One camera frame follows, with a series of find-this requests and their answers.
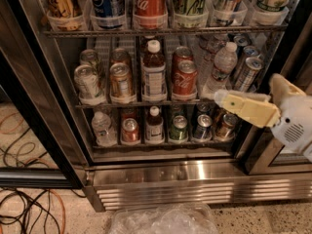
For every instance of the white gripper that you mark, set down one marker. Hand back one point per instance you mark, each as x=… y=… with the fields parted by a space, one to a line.
x=294 y=122

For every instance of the slim silver can middle front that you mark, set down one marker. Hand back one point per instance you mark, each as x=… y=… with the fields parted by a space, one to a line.
x=248 y=73

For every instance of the slim silver can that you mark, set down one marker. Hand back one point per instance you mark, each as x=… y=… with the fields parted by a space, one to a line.
x=241 y=40
x=248 y=73
x=250 y=51

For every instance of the gold can bottom shelf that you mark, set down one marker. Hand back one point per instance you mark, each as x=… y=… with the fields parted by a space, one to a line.
x=225 y=129

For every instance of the slim silver can middle rear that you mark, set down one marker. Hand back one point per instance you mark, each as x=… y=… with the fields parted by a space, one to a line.
x=241 y=40

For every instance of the blue can bottom shelf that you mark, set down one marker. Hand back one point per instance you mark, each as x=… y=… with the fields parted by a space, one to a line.
x=202 y=128

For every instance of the red Coke can middle front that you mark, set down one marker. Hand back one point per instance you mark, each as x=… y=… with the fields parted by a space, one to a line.
x=184 y=84

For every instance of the red coke can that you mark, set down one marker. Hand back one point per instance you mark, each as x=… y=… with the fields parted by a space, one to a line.
x=184 y=84
x=182 y=53

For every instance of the green can bottom shelf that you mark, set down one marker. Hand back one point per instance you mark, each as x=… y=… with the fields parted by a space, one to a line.
x=178 y=130

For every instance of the blue Red Bull can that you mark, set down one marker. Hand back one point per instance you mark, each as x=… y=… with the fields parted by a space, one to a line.
x=224 y=11

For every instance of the red Coke can middle rear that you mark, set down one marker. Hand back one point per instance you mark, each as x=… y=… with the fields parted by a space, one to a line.
x=182 y=53

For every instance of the brown tea bottle bottom shelf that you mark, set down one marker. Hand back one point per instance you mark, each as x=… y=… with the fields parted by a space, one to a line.
x=154 y=131

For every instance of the brown tea bottle shelf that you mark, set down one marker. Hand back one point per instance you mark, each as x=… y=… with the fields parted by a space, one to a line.
x=153 y=68
x=154 y=131

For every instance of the brown tea bottle middle shelf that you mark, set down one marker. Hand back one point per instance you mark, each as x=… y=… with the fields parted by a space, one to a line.
x=153 y=68

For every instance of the red can bottom shelf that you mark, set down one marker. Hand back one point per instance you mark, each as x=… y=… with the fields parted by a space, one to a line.
x=130 y=130

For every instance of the orange can middle shelf front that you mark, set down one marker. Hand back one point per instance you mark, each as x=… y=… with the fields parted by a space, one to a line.
x=121 y=83

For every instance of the orange can shelf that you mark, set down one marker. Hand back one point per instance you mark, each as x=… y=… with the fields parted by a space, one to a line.
x=120 y=55
x=121 y=83

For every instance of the red Coca-Cola can top shelf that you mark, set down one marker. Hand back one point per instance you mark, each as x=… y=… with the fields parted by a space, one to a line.
x=149 y=13

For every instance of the orange can middle shelf rear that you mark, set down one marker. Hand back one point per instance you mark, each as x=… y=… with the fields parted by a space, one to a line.
x=120 y=55

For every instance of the stainless steel display fridge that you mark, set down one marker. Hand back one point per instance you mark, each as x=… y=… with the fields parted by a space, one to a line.
x=37 y=75

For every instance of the clear water bottle bottom shelf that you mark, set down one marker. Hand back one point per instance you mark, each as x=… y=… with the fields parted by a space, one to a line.
x=104 y=130

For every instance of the silver can middle shelf front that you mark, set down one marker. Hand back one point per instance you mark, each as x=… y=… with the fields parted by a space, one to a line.
x=87 y=81

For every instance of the silver can shelf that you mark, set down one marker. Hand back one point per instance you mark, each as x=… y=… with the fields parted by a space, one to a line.
x=89 y=57
x=87 y=81

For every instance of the silver can middle shelf rear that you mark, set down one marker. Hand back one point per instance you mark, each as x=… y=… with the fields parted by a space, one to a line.
x=89 y=57

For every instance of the blue Pepsi can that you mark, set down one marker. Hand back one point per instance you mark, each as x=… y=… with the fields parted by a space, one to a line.
x=109 y=13

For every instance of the yellow tea can top shelf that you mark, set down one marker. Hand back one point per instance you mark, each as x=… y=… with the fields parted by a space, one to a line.
x=64 y=14

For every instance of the clear water bottle middle front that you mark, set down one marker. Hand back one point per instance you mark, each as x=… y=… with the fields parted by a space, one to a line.
x=224 y=62

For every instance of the clear water bottle middle rear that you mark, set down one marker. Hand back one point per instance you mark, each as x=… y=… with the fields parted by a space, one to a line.
x=212 y=43

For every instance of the clear plastic bag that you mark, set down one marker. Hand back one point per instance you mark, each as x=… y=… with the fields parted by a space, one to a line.
x=186 y=218

